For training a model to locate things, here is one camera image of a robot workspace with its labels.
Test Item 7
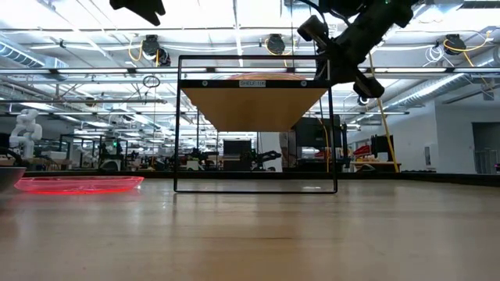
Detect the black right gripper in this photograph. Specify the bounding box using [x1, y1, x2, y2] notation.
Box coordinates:
[297, 7, 403, 99]

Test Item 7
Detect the black monitor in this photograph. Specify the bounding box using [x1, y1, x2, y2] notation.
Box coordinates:
[370, 135, 395, 162]

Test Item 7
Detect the yellow cable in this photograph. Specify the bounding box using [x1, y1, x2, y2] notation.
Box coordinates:
[369, 52, 400, 173]

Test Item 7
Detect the wooden shelf with black frame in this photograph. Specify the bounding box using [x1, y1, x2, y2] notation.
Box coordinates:
[173, 54, 338, 194]

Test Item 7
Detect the dark teal plate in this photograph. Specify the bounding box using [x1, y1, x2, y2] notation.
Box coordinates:
[0, 166, 27, 193]

